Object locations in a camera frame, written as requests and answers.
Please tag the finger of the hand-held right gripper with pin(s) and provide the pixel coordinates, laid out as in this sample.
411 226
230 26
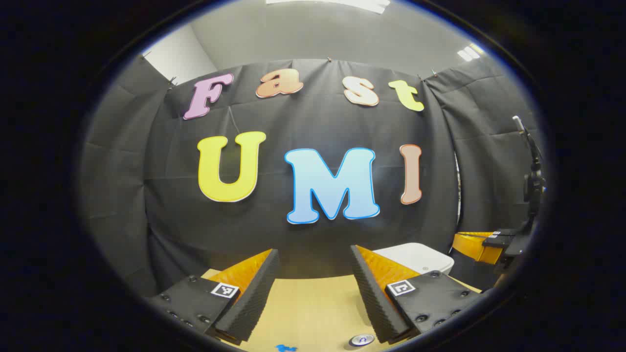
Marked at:
477 247

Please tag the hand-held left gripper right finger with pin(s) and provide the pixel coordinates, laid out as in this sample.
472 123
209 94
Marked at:
374 303

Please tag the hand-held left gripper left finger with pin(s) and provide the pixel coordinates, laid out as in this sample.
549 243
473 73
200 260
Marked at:
254 298

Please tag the blue paper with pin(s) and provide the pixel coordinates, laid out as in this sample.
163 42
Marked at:
286 348

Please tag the white desktop garbage bin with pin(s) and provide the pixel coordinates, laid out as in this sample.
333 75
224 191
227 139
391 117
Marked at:
415 256

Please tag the wooden desktop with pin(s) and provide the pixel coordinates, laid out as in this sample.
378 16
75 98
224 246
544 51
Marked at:
313 303

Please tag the black backdrop cloth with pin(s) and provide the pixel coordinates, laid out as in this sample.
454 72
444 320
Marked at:
303 234

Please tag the ceiling light panel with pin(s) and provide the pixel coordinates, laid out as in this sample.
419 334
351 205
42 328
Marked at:
342 4
469 52

